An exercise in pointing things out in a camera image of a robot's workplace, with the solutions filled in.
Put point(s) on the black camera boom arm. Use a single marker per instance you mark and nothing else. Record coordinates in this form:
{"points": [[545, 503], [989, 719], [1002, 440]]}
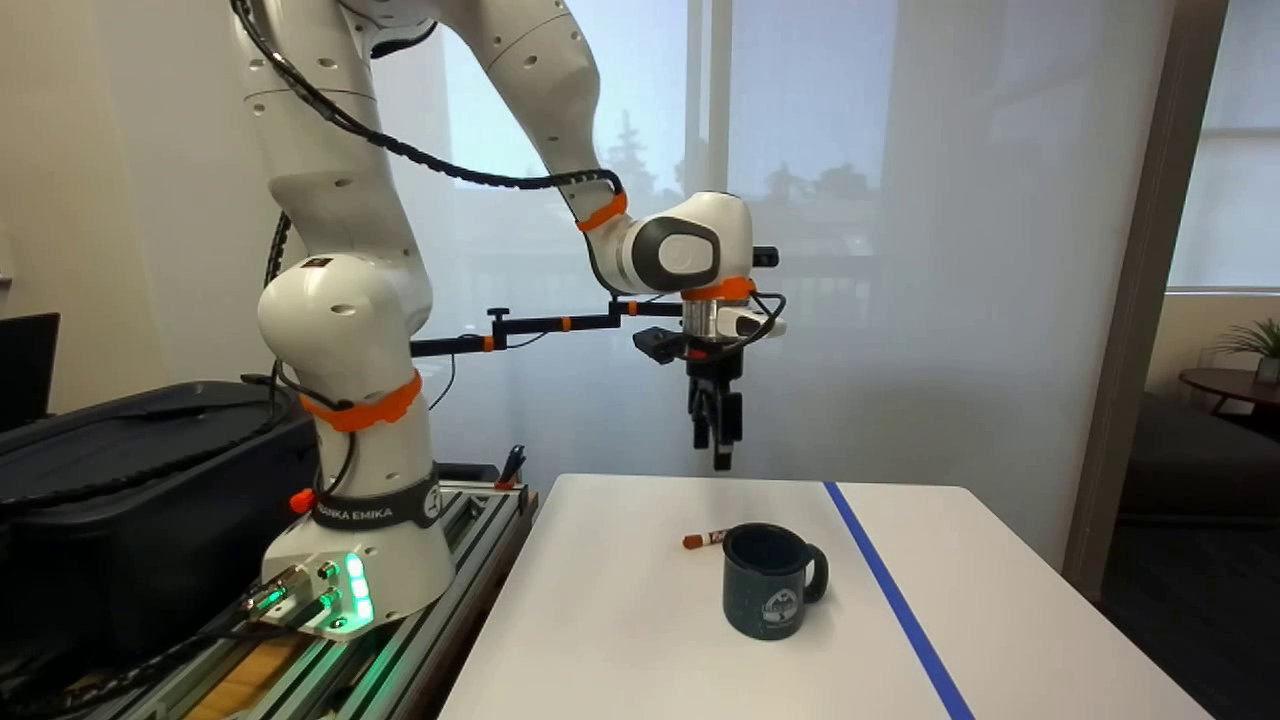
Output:
{"points": [[545, 324]]}

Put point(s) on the dark round side table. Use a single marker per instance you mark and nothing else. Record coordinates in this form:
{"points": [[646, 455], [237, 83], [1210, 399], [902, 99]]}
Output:
{"points": [[1232, 395]]}

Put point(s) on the blue tape line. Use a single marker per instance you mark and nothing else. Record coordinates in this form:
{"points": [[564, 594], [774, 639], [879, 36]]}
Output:
{"points": [[902, 606]]}

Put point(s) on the green potted plant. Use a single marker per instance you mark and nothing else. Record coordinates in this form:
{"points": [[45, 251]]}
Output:
{"points": [[1267, 344]]}

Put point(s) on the black monitor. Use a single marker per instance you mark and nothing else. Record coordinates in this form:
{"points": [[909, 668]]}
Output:
{"points": [[26, 370]]}

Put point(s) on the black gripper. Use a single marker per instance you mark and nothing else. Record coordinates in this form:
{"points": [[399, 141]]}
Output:
{"points": [[713, 362]]}

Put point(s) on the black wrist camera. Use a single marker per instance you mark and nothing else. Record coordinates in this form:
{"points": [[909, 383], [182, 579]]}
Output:
{"points": [[659, 342]]}

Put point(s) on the aluminium rail robot base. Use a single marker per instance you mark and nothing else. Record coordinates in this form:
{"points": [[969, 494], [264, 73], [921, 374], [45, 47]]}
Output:
{"points": [[332, 666]]}

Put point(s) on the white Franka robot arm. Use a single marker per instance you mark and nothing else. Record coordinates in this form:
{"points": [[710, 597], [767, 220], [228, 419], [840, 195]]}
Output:
{"points": [[360, 292]]}

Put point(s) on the red and white marker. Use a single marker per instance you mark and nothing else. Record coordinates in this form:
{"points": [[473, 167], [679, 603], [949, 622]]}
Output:
{"points": [[701, 541]]}

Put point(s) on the dark teal enamel mug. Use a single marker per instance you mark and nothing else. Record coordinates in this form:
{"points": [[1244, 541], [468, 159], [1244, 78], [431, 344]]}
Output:
{"points": [[767, 580]]}

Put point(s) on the black fabric case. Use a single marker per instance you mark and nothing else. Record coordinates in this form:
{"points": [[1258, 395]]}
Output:
{"points": [[134, 507]]}

